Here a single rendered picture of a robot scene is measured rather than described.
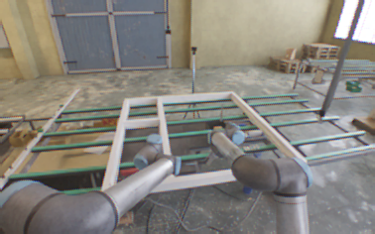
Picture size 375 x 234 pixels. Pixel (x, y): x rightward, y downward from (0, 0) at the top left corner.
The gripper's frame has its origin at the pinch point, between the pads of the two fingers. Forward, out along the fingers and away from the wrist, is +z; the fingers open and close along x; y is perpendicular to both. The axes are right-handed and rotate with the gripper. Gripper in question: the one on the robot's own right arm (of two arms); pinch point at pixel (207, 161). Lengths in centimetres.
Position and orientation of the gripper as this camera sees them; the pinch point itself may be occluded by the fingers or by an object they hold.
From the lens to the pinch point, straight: 144.0
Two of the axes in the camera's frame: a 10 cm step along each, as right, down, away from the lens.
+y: -8.0, -5.1, -3.1
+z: -5.7, 8.1, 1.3
